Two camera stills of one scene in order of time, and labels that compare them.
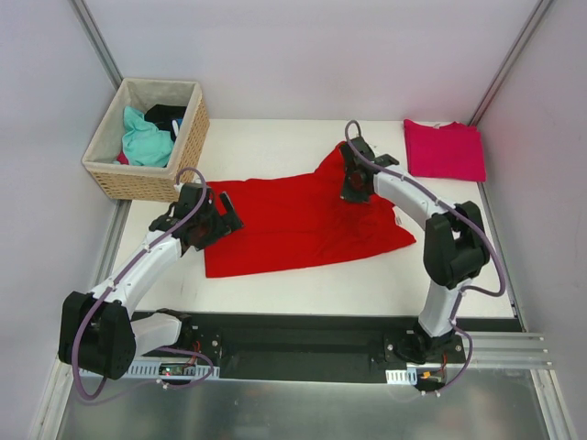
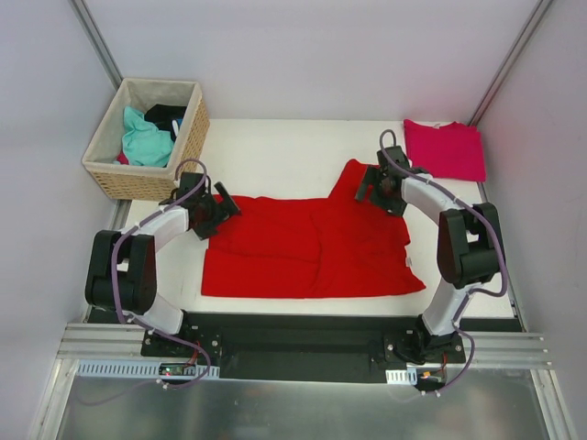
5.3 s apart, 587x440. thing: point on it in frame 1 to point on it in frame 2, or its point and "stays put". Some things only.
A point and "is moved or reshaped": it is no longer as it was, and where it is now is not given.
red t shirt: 305,221 is moved or reshaped
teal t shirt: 145,144 stays put
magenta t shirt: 452,151 stays put
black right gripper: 350,181 to 375,186
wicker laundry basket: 151,132 stays put
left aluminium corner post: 97,42 stays put
